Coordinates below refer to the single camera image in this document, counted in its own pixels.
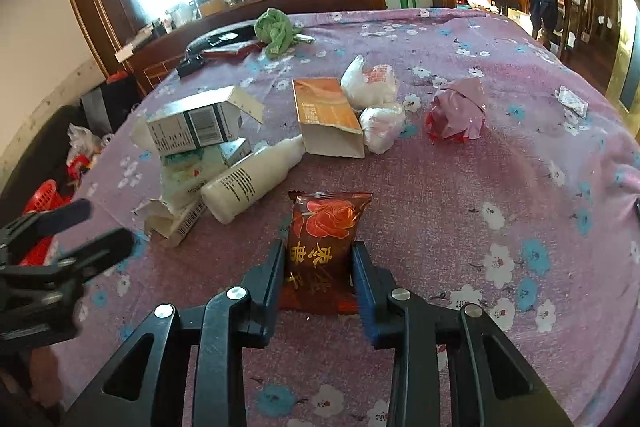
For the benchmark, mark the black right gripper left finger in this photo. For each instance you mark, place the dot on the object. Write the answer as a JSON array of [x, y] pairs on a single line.
[[198, 349]]

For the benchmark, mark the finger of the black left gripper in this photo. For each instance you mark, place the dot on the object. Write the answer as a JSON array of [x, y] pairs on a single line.
[[26, 231], [95, 251]]

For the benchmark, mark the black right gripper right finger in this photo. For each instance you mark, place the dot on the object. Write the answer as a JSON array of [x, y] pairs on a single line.
[[490, 382]]

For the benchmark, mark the red rose snack packet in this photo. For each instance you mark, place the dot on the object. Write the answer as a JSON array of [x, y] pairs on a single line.
[[318, 262]]

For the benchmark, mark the white long medicine box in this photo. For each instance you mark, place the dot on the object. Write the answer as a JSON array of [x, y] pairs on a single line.
[[172, 225]]

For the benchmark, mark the orange ointment box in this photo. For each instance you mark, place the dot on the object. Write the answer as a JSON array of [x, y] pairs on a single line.
[[327, 123]]

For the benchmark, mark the clear plastic bag on floor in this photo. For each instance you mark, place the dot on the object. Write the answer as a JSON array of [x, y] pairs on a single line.
[[82, 143]]

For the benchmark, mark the white plastic bottle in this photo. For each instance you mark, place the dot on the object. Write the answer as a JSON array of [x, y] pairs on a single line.
[[251, 178]]

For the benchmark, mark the green white medicine box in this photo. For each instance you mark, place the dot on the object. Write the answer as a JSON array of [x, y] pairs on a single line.
[[183, 175]]

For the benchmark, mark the purple floral tablecloth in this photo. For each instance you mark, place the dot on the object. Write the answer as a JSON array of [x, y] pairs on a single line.
[[512, 185]]

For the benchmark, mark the white dark-banded medicine box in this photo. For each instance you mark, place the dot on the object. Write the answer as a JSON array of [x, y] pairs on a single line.
[[201, 120]]

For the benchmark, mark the small black pouch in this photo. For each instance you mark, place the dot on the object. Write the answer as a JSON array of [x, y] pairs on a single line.
[[189, 65]]

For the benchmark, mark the small clear plastic bag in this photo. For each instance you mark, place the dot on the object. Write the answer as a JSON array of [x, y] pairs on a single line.
[[381, 126]]

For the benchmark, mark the red flat case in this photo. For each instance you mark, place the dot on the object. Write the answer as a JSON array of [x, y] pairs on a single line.
[[234, 51]]

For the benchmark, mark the pink crumpled plastic bag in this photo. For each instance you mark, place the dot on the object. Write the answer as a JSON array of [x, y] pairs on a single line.
[[458, 111]]

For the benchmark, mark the white crumpled plastic bag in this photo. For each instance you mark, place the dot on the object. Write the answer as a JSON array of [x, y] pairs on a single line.
[[369, 87]]

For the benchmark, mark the black case on table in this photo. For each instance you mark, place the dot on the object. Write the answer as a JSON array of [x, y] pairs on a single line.
[[235, 33]]

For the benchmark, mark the green crumpled cloth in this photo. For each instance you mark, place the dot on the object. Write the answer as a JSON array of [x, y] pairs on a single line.
[[275, 31]]

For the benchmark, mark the wooden stair railing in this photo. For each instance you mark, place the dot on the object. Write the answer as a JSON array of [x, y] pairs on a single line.
[[588, 26]]

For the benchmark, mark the dark jacket on post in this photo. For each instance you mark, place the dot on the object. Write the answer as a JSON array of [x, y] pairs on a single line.
[[544, 15]]

